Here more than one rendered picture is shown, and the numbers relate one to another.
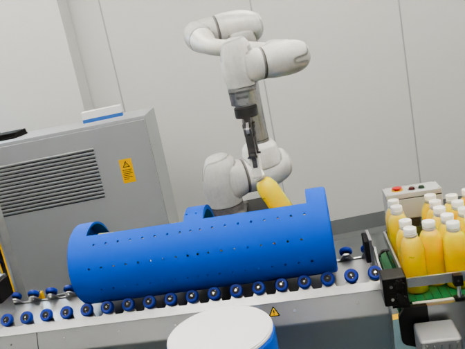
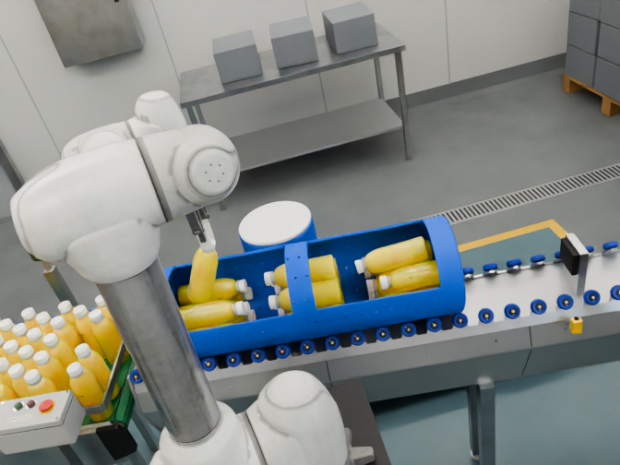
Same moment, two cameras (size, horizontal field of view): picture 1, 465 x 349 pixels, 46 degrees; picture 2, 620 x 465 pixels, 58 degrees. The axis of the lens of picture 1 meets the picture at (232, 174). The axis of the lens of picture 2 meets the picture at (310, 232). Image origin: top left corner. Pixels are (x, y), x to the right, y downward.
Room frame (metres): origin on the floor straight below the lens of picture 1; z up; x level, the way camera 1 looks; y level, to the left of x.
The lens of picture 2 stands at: (3.08, 0.11, 2.16)
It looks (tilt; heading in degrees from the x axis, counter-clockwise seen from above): 34 degrees down; 176
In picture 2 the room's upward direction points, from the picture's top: 14 degrees counter-clockwise
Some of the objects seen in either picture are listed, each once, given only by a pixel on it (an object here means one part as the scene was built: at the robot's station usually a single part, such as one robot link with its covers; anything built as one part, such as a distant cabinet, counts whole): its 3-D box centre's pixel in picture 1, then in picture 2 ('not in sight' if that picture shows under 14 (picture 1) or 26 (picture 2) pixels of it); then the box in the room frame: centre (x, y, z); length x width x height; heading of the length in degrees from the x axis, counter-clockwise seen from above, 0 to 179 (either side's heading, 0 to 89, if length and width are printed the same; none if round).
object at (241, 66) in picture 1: (241, 61); (158, 125); (1.77, -0.10, 1.68); 0.13 x 0.11 x 0.16; 102
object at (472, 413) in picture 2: not in sight; (475, 407); (1.81, 0.65, 0.31); 0.06 x 0.06 x 0.63; 81
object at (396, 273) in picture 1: (394, 288); not in sight; (1.51, -0.41, 0.95); 0.10 x 0.07 x 0.10; 171
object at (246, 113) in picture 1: (247, 119); not in sight; (1.76, -0.08, 1.50); 0.08 x 0.07 x 0.09; 171
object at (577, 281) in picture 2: (3, 298); (572, 264); (1.93, 0.92, 1.00); 0.10 x 0.04 x 0.15; 171
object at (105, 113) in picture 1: (102, 114); not in sight; (3.45, 0.72, 1.48); 0.24 x 0.12 x 0.08; 97
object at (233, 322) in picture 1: (219, 332); (274, 222); (1.30, 0.11, 1.03); 0.28 x 0.28 x 0.01
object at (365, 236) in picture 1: (368, 252); not in sight; (1.72, -0.39, 0.99); 0.10 x 0.02 x 0.12; 171
